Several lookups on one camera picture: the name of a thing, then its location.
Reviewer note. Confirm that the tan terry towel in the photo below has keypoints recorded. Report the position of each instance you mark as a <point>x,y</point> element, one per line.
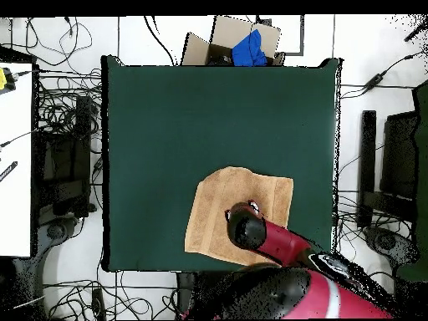
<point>214,200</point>

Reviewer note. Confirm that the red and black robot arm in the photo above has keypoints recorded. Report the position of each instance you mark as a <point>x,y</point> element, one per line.
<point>284,244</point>

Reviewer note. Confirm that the black flat bar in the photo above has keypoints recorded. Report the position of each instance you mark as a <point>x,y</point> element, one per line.
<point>8,171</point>

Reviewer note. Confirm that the dark green table cloth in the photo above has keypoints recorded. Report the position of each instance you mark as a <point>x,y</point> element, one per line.
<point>200,110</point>

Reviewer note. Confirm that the black long beam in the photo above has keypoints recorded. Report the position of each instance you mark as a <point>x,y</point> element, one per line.
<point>367,150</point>

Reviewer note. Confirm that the blue cloth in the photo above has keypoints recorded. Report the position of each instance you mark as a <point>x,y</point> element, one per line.
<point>249,50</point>

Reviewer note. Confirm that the green draped cloth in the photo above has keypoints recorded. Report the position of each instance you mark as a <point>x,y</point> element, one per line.
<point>422,167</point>

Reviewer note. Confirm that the brown cardboard box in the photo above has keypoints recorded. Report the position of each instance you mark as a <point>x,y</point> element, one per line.
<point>230,31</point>

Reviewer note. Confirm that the black power strip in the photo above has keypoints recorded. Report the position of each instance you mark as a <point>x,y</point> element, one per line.
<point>98,304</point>

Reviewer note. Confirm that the black equipment stand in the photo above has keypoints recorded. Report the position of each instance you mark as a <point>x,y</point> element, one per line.
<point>82,133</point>

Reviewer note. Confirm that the black rod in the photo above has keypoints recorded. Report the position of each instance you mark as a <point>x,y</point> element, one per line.
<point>416,31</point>

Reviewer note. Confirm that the white desk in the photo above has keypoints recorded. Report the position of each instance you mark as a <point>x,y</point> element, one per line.
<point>15,200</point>

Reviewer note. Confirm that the yellow and black tool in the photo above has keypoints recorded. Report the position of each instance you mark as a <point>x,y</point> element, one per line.
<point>2,78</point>

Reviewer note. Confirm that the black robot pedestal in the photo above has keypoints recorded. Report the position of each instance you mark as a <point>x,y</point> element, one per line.
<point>187,291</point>

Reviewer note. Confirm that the black round pedestal foot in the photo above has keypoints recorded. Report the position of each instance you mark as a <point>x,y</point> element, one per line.
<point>394,245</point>
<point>55,231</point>

